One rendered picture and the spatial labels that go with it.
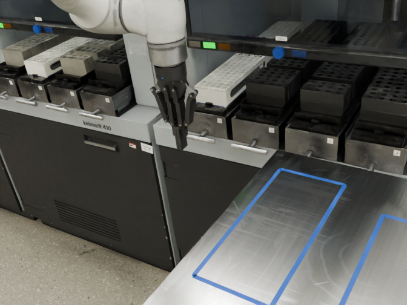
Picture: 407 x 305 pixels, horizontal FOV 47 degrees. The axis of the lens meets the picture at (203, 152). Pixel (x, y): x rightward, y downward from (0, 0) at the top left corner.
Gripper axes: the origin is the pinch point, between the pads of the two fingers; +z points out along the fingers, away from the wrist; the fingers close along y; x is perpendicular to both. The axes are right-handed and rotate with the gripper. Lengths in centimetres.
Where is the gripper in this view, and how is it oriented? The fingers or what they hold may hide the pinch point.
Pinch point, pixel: (180, 135)
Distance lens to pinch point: 121.1
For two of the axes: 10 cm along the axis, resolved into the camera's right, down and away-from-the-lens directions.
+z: 1.0, 8.5, 5.2
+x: -5.0, 5.0, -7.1
